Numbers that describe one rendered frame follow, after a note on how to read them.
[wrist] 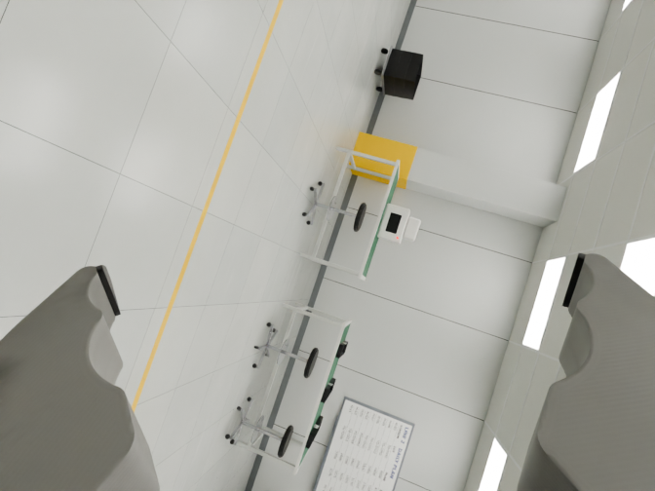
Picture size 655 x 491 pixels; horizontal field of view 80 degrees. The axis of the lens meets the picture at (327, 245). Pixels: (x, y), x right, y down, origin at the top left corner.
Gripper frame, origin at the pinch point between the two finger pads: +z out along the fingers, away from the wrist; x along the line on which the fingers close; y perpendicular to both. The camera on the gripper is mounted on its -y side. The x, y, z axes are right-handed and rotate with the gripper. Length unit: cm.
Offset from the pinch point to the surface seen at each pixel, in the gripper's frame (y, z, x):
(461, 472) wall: 565, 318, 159
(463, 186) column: 211, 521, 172
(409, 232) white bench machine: 228, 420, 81
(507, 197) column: 222, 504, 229
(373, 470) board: 574, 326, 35
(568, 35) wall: 36, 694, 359
